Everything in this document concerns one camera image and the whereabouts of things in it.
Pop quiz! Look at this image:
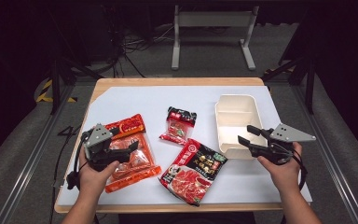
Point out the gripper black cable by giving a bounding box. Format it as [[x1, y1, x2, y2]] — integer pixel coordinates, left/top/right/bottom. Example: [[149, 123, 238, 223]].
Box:
[[292, 148, 309, 191], [65, 130, 95, 191]]

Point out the large black red soup packet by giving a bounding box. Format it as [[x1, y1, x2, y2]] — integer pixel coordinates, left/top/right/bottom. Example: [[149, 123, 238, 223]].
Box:
[[158, 137, 228, 207]]

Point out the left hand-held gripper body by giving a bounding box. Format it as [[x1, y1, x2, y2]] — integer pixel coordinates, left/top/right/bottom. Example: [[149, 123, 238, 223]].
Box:
[[83, 123, 132, 173]]

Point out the person's left hand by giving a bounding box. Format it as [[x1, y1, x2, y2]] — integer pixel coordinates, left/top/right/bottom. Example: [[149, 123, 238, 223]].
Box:
[[78, 145, 121, 201]]

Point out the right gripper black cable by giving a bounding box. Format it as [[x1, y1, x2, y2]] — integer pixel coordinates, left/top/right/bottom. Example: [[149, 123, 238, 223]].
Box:
[[292, 148, 309, 191]]

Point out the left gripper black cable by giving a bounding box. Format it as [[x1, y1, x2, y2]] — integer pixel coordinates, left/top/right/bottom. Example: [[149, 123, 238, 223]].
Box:
[[65, 130, 95, 191]]

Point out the bundle of floor cables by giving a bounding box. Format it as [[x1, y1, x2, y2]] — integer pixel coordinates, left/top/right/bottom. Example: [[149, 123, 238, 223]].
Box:
[[103, 21, 176, 79]]

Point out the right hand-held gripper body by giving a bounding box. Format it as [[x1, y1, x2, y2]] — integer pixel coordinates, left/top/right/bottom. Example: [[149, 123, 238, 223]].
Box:
[[250, 122, 317, 166]]

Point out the black metal stand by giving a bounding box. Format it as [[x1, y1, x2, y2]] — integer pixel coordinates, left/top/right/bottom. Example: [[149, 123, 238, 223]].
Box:
[[261, 43, 319, 115], [47, 52, 104, 116]]

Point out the person's right hand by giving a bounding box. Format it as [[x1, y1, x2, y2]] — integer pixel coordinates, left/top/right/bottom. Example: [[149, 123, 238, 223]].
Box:
[[256, 141, 303, 196]]

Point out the orange clear soup base packet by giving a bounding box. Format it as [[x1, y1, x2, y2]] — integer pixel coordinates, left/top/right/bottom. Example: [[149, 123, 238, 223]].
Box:
[[103, 113, 163, 194]]

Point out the small red black seasoning packet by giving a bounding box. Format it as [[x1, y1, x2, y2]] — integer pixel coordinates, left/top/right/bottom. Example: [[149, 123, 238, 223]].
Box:
[[158, 105, 198, 147]]

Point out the aluminium rail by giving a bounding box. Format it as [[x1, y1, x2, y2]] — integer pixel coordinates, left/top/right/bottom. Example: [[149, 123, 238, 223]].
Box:
[[0, 83, 76, 224], [291, 83, 358, 224]]

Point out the cream divided plastic container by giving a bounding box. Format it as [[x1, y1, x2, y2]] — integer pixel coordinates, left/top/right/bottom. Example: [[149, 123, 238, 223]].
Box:
[[214, 93, 269, 161]]

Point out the white frame desk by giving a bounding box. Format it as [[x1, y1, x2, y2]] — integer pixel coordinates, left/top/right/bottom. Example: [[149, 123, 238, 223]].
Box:
[[171, 5, 260, 71]]

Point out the white table mat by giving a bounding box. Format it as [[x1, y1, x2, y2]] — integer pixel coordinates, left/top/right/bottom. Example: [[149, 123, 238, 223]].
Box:
[[57, 85, 313, 207]]

